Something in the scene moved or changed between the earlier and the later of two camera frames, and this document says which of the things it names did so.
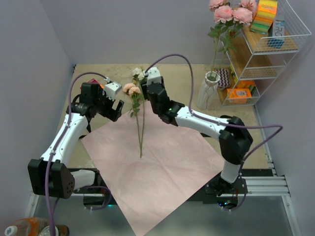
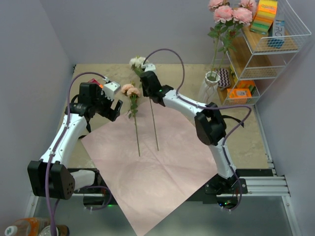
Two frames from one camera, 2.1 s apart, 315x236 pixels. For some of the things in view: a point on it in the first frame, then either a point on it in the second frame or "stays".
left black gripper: x=111 y=113 stays
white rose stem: x=139 y=75 to x=138 y=63
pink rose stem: x=222 y=14 stays
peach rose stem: x=133 y=90 stays
